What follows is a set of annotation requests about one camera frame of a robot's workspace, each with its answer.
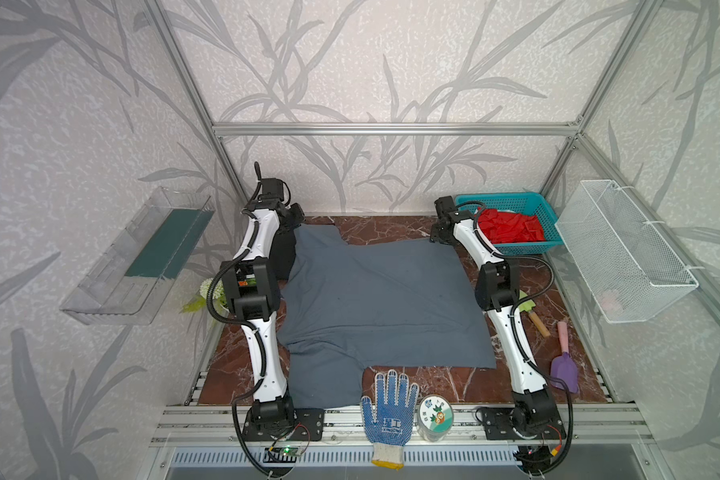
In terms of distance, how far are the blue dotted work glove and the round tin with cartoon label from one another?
0.06m

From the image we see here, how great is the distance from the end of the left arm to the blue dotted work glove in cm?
52

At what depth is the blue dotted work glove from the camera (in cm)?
70

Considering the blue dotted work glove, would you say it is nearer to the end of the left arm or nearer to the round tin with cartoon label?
the round tin with cartoon label

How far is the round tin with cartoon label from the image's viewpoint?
68 cm

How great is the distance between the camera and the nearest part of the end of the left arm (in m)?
0.76

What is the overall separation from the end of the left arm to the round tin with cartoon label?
1.88 ft

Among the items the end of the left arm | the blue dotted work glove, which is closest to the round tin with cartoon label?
the blue dotted work glove
